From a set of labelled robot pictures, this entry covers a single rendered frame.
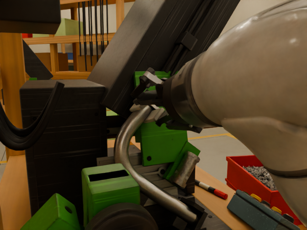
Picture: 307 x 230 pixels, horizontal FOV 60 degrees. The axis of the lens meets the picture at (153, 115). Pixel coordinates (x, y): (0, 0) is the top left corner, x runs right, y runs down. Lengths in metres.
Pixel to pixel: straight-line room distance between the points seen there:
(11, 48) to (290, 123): 1.20
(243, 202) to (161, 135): 0.29
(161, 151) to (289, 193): 0.36
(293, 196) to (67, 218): 0.21
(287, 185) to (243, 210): 0.47
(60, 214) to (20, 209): 0.61
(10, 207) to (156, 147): 0.50
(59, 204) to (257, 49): 0.23
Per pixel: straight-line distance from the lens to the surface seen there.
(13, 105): 1.32
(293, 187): 0.28
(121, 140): 0.53
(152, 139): 0.59
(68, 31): 3.82
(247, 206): 0.74
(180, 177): 0.58
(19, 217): 0.85
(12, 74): 1.31
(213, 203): 0.81
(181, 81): 0.31
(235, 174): 1.08
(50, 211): 0.30
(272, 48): 0.20
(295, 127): 0.22
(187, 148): 0.62
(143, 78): 0.40
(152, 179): 0.62
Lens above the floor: 1.29
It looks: 11 degrees down
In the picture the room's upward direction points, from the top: straight up
